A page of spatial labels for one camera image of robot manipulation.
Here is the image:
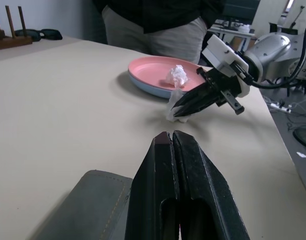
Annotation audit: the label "black monitor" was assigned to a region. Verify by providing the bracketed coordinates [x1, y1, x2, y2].
[222, 0, 259, 20]

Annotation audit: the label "large white tissue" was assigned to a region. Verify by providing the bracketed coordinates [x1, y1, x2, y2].
[165, 87, 192, 124]

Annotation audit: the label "person in black top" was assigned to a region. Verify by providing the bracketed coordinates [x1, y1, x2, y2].
[92, 0, 225, 65]

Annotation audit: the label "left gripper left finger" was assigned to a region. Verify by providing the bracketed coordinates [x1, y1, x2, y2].
[124, 131, 182, 240]

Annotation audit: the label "pink plate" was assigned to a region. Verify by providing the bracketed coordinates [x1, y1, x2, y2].
[127, 56, 207, 94]

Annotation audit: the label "black round base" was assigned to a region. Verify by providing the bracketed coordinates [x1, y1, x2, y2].
[292, 124, 306, 148]

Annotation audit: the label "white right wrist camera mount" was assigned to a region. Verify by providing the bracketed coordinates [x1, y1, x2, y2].
[201, 34, 250, 98]

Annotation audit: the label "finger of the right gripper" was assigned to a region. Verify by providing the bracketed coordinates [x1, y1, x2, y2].
[176, 83, 219, 109]
[172, 98, 220, 118]

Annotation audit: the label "black sunglasses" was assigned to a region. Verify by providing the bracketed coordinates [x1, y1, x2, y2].
[14, 28, 64, 42]

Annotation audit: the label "wooden peg rack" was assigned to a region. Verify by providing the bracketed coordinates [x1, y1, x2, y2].
[0, 4, 34, 52]

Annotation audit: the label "white power strip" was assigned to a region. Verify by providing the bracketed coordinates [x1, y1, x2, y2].
[268, 100, 294, 114]

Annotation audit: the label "small white tissue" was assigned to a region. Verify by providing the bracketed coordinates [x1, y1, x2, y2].
[163, 64, 190, 89]

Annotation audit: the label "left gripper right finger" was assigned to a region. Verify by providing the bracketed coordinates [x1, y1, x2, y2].
[172, 129, 252, 240]

